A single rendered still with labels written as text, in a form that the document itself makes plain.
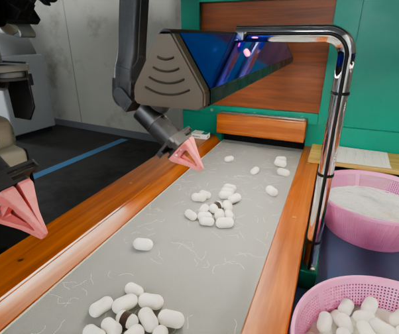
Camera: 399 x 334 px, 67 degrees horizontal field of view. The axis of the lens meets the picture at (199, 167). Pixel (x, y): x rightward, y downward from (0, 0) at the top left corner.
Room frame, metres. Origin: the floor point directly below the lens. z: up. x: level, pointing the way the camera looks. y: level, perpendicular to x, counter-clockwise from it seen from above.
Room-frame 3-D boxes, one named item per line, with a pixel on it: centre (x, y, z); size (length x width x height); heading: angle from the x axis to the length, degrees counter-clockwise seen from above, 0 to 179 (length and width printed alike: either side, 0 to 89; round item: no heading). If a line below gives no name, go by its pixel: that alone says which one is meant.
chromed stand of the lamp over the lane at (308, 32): (0.55, -0.16, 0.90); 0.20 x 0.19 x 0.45; 157
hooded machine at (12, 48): (3.71, 2.25, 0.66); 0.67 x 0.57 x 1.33; 62
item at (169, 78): (0.59, -0.09, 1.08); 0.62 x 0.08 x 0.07; 157
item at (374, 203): (0.63, -0.41, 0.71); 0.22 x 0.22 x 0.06
